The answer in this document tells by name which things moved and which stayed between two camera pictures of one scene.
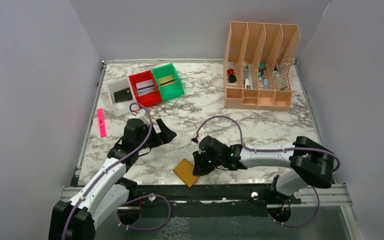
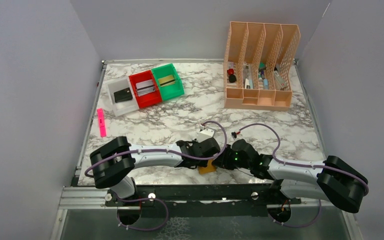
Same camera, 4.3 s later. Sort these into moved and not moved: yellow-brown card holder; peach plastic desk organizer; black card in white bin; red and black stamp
Moved: yellow-brown card holder
Not moved: red and black stamp; black card in white bin; peach plastic desk organizer
